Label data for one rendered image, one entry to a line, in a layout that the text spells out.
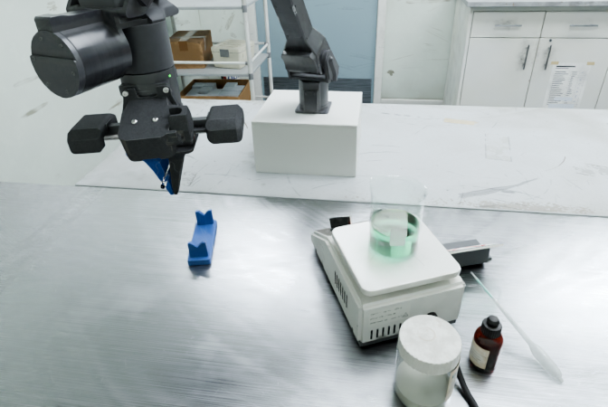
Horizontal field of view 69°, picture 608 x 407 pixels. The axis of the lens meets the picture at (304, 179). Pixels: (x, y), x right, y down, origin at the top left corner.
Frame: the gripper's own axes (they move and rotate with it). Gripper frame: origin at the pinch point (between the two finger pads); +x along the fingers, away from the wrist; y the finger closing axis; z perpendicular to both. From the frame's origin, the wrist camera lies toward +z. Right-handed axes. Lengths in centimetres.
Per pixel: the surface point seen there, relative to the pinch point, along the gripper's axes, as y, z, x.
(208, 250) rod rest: 1.4, -5.3, 17.0
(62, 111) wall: -83, -146, 43
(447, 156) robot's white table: 47, -32, 18
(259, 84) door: -2, -301, 85
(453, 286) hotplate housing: 31.7, 11.1, 12.0
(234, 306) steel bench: 5.8, 5.1, 18.1
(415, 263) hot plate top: 27.7, 9.4, 9.7
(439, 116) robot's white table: 53, -52, 18
